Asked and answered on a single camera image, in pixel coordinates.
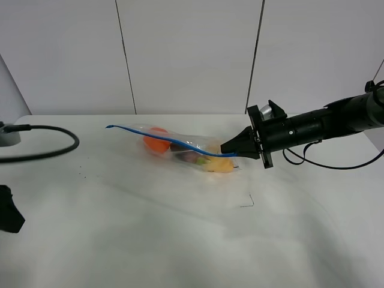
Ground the clear zip bag blue seal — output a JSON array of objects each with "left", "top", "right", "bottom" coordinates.
[{"left": 106, "top": 124, "right": 239, "bottom": 172}]

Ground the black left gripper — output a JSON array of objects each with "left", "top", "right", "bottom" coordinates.
[{"left": 0, "top": 185, "right": 25, "bottom": 233}]

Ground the black left camera cable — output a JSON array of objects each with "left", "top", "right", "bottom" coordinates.
[{"left": 0, "top": 124, "right": 80, "bottom": 164}]

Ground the orange ball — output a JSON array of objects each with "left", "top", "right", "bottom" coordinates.
[{"left": 143, "top": 127, "right": 171, "bottom": 154}]

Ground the dark purple toy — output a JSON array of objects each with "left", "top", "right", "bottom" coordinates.
[{"left": 170, "top": 143, "right": 201, "bottom": 164}]

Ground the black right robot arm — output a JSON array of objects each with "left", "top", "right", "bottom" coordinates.
[{"left": 221, "top": 81, "right": 383, "bottom": 169}]

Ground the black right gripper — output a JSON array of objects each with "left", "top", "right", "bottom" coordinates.
[{"left": 220, "top": 100, "right": 287, "bottom": 169}]

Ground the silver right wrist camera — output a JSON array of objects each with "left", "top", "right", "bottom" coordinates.
[{"left": 259, "top": 104, "right": 274, "bottom": 121}]

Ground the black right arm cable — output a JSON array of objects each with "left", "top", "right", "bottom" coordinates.
[{"left": 281, "top": 140, "right": 384, "bottom": 170}]

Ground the yellow toy fruit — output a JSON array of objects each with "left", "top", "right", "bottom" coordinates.
[{"left": 203, "top": 145, "right": 235, "bottom": 173}]

